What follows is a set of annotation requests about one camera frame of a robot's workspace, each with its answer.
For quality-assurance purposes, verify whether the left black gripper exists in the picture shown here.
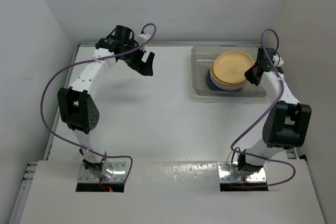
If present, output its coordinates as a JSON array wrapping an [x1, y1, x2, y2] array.
[[118, 41, 153, 76]]

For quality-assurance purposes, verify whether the purple plate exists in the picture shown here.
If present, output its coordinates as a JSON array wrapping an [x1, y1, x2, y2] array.
[[206, 70, 243, 92]]

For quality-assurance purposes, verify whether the yellow plate back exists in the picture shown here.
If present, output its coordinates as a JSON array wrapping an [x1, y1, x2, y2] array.
[[211, 50, 255, 86]]

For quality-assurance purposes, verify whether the yellow plate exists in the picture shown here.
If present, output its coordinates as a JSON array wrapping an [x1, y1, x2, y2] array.
[[209, 65, 247, 91], [211, 50, 255, 86]]

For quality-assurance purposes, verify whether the teal ornate plate back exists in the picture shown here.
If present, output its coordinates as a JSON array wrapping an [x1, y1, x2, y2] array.
[[206, 72, 244, 92]]

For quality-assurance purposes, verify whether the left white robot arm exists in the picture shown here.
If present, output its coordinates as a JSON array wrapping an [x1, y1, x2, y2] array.
[[57, 25, 155, 177]]

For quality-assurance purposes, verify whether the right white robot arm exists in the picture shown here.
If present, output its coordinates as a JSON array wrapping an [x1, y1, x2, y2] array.
[[237, 48, 312, 174]]

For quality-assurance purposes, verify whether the clear plastic bin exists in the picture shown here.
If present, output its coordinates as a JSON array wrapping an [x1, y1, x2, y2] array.
[[191, 46, 267, 103]]

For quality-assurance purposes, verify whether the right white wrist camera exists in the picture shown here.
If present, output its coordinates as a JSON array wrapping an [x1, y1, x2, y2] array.
[[273, 53, 284, 67]]

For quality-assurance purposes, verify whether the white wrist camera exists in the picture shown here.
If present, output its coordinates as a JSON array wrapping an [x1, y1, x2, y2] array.
[[137, 33, 151, 46], [273, 53, 284, 67]]

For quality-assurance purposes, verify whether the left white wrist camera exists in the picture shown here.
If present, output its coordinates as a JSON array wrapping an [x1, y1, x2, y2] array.
[[137, 33, 151, 46]]

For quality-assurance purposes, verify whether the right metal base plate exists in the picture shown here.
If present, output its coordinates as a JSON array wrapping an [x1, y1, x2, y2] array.
[[217, 162, 267, 184]]

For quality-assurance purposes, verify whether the metal base plate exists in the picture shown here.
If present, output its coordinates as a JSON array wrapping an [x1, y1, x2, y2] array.
[[78, 161, 127, 184], [217, 162, 267, 184]]

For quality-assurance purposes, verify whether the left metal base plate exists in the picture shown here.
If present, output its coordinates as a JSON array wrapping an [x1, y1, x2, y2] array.
[[78, 161, 127, 184]]

